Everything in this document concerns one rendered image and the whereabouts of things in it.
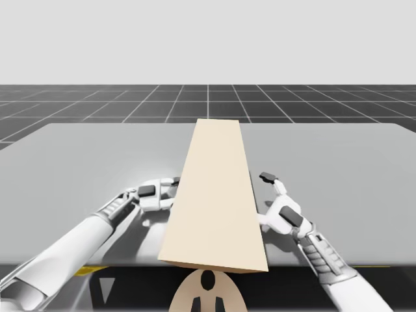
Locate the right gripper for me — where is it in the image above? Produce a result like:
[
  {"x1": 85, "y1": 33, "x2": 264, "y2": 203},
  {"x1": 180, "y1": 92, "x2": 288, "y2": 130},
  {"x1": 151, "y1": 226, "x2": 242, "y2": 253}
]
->
[{"x1": 257, "y1": 171, "x2": 313, "y2": 235}]

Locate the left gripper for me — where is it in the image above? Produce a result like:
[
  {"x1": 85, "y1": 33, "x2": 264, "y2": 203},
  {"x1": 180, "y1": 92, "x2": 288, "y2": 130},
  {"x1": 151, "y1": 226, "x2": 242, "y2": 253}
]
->
[{"x1": 136, "y1": 177, "x2": 181, "y2": 213}]

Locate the tall board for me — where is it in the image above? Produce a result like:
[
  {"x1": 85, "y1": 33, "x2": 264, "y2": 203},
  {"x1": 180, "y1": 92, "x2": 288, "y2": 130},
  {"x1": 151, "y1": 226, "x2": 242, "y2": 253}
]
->
[{"x1": 157, "y1": 118, "x2": 269, "y2": 273}]

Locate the tan robot part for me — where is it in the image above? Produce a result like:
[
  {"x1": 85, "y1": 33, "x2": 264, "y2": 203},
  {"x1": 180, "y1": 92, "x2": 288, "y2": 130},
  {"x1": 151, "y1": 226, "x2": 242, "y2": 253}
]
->
[{"x1": 168, "y1": 269, "x2": 248, "y2": 312}]

